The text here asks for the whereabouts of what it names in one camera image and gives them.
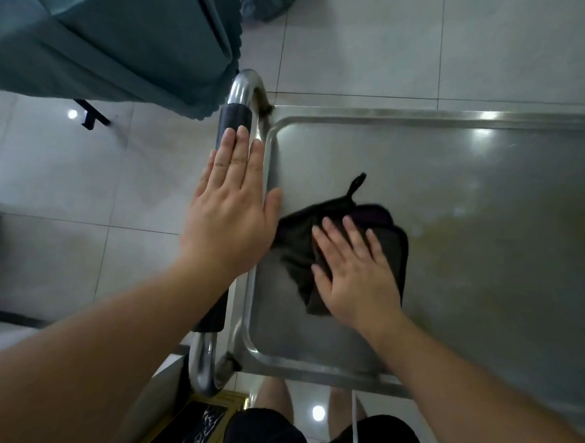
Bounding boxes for person's left forearm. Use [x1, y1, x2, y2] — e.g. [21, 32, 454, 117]
[0, 250, 252, 443]

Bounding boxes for person's leg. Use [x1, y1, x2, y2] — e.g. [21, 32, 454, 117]
[253, 376, 298, 426]
[326, 387, 369, 442]

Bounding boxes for black cleaning cloth with loop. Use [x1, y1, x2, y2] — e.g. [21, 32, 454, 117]
[267, 168, 414, 321]

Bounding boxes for person's right leg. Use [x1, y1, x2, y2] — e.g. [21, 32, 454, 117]
[326, 387, 369, 442]

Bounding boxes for gold framed black marble slab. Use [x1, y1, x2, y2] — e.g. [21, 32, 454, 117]
[134, 386, 251, 443]

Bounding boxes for white drawstring cord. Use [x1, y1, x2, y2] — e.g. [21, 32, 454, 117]
[349, 391, 365, 443]

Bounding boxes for stainless steel cart tray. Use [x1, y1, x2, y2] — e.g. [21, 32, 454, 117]
[226, 96, 585, 425]

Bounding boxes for teal tablecloth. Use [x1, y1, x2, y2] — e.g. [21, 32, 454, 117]
[0, 0, 246, 124]

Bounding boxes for dark teal bag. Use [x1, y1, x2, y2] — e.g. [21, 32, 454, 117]
[238, 0, 315, 26]

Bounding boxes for chrome cart handle black grip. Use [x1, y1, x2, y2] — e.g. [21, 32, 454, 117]
[185, 67, 278, 401]

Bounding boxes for black table leg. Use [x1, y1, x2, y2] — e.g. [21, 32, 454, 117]
[72, 98, 113, 132]

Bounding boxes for person's right hand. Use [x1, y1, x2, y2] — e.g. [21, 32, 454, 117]
[306, 214, 412, 339]

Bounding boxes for person's right forearm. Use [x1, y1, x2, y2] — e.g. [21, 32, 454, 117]
[352, 308, 585, 443]

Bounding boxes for person's black shorts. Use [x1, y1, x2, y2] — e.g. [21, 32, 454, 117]
[221, 405, 433, 443]

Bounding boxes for person's left leg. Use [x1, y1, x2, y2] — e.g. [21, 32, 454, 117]
[253, 376, 298, 426]

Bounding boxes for person's left hand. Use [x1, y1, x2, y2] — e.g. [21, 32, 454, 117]
[176, 123, 287, 283]

